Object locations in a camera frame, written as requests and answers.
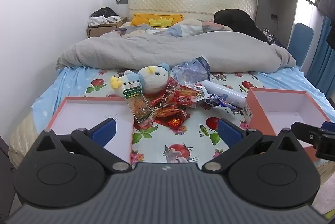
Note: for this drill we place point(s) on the dark wall socket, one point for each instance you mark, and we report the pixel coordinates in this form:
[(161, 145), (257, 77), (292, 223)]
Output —
[(274, 17), (121, 0)]

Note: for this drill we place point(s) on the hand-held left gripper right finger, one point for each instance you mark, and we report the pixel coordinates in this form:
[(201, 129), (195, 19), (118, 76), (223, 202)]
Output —
[(230, 133)]

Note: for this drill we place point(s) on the small red foil packet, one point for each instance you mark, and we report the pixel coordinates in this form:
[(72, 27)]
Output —
[(174, 122)]

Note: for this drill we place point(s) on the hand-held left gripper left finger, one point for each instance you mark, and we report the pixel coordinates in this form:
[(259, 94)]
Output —
[(104, 131)]

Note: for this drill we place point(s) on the cardboard box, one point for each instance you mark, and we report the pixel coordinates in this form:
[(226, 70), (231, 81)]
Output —
[(102, 30)]

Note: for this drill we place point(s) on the shallow orange box lid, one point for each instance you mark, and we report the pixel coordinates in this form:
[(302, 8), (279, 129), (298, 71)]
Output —
[(83, 114)]

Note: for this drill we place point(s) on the deep orange box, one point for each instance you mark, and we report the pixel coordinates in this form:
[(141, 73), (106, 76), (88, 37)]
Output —
[(274, 106)]

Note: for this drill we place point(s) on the grey blanket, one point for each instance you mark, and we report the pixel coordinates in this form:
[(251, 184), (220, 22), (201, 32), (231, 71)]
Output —
[(170, 48)]

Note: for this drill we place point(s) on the clear packet with green label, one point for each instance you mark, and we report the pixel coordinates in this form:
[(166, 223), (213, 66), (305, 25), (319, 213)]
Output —
[(137, 106)]

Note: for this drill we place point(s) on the white and blue plush toy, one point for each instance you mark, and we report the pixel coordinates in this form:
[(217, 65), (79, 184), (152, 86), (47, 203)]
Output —
[(151, 80)]

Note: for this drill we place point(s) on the blue curtain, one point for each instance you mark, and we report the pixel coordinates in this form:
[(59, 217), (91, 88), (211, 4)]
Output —
[(322, 61)]

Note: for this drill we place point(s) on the dark grey cabinet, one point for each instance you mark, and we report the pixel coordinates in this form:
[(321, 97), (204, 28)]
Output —
[(6, 174)]

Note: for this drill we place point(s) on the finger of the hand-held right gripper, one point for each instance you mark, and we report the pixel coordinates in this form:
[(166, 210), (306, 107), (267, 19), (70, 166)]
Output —
[(329, 126), (307, 135)]

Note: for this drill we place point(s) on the patterned quilt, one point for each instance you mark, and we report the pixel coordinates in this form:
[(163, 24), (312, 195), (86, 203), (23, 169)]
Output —
[(188, 27)]

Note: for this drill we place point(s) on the pale blue snack bag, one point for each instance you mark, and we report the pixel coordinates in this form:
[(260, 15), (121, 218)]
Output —
[(191, 72)]

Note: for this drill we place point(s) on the clear packet red yellow label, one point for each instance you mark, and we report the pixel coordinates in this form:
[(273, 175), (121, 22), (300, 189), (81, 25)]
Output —
[(167, 111)]

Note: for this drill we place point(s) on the red packet with yellow print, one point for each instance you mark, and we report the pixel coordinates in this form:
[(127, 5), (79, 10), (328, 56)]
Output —
[(183, 99)]

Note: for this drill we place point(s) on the yellow pillow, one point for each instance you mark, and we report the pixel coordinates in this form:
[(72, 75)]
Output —
[(146, 19)]

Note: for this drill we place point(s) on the blue and white packet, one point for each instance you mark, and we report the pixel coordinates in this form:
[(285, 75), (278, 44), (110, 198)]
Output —
[(217, 103)]

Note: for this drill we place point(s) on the black garment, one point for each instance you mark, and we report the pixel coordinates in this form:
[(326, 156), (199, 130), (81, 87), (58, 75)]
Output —
[(235, 20)]

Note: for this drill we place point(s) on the red sausage stick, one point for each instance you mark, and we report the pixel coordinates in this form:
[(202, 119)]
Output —
[(155, 101)]

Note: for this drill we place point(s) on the blue chair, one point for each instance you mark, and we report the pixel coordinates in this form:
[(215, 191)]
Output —
[(301, 38)]

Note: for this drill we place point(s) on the black white patterned cloth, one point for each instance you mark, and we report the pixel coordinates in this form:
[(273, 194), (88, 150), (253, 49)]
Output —
[(273, 38)]

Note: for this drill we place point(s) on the white spray bottle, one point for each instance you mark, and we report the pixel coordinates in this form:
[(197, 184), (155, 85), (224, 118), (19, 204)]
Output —
[(225, 93)]

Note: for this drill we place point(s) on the flat red packet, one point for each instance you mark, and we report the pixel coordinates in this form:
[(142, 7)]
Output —
[(159, 122)]

